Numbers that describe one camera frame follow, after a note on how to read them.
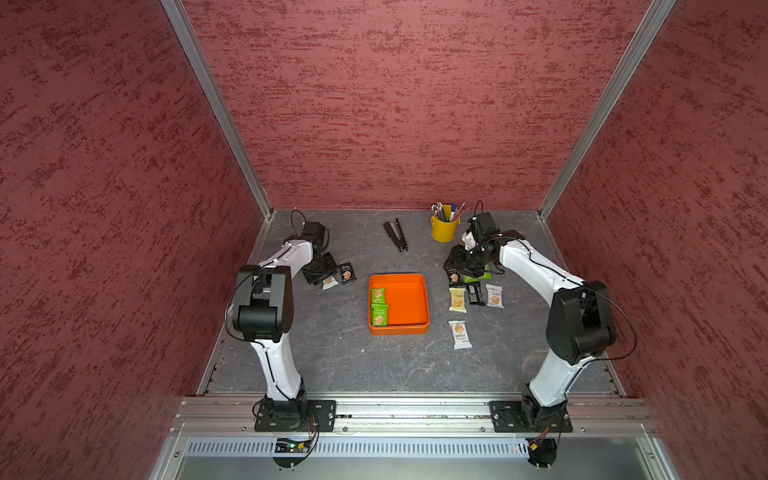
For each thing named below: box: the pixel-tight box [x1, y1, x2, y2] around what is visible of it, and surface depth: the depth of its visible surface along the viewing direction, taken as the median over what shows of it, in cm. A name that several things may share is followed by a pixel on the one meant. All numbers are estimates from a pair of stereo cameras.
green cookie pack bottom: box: [371, 303, 389, 327], surface depth 91 cm
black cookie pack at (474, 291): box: [467, 282, 485, 306], surface depth 99 cm
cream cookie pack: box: [448, 288, 467, 313], surface depth 96 cm
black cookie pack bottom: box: [338, 262, 357, 285], surface depth 102 cm
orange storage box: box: [368, 273, 431, 336], surface depth 96 cm
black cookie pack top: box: [448, 271, 465, 288], surface depth 102 cm
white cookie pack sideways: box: [485, 284, 505, 309], surface depth 97 cm
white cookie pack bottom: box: [448, 320, 473, 349], surface depth 89 cm
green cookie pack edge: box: [370, 288, 386, 304], surface depth 97 cm
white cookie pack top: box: [322, 276, 339, 291], surface depth 97 cm
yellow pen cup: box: [431, 215, 461, 243], surface depth 111 cm
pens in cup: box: [431, 201, 466, 222], surface depth 109 cm
